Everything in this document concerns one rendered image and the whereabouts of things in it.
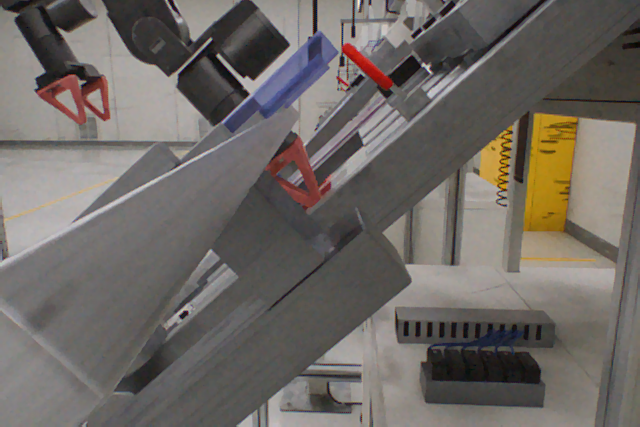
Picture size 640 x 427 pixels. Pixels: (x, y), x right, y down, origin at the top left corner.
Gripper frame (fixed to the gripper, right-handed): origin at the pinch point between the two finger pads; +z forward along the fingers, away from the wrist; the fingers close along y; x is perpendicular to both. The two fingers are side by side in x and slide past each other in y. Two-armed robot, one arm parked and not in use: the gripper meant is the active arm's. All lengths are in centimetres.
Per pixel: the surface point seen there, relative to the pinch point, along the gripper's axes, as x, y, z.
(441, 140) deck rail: -14.5, -10.1, 2.4
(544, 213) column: -64, 302, 168
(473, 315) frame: -2.2, 22.6, 37.0
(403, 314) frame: 6.7, 22.3, 28.9
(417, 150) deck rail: -12.3, -10.1, 1.6
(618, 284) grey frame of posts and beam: -17.9, -11.3, 23.4
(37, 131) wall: 490, 876, -343
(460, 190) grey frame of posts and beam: -16, 60, 31
